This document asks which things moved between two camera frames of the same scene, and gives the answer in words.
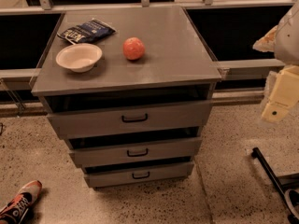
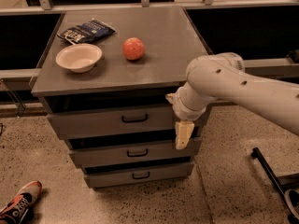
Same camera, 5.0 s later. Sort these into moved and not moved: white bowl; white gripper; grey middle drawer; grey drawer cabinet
Moved: white gripper
Not moved: grey drawer cabinet; white bowl; grey middle drawer
